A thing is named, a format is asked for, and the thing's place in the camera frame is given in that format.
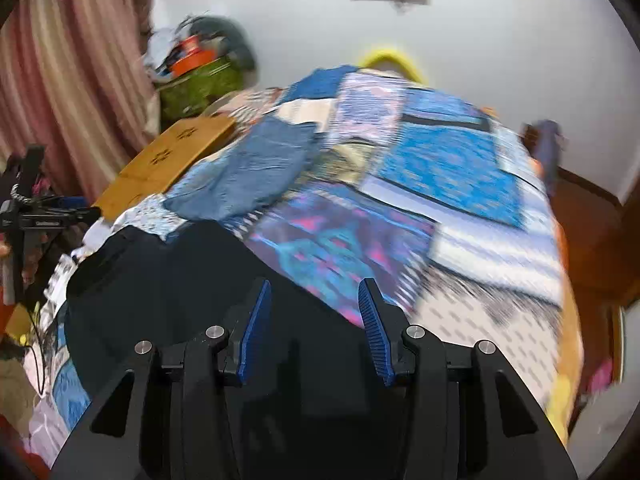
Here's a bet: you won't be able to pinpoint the blue jeans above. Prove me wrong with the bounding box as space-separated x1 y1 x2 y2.
162 120 321 223

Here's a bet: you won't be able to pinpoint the pale crumpled cloth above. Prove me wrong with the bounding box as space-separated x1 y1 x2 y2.
144 29 177 77

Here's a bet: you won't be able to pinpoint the black pants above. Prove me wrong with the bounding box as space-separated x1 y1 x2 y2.
64 219 386 431

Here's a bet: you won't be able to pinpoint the grey hanging garment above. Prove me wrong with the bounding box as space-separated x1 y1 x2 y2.
530 119 564 196

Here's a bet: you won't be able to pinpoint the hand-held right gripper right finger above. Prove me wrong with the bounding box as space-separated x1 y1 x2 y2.
359 277 578 480

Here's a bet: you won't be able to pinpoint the striped pink curtain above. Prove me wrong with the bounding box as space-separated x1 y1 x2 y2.
0 0 162 203

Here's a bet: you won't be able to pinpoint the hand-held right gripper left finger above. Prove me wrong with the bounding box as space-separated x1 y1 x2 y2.
50 277 273 480

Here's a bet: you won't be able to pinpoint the wooden lap desk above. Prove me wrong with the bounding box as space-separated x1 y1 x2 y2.
95 116 238 221

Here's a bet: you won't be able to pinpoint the orange box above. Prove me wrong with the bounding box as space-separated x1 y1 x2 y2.
170 35 217 76

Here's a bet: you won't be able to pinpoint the patchwork blanket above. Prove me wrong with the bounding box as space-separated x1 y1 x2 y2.
30 65 586 466

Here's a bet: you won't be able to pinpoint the yellow foam tube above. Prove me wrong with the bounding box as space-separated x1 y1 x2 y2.
360 47 429 84

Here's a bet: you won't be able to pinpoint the green laundry hamper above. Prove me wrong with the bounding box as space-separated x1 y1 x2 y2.
159 57 246 121

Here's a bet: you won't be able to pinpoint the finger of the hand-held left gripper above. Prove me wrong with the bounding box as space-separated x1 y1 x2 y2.
56 196 102 227

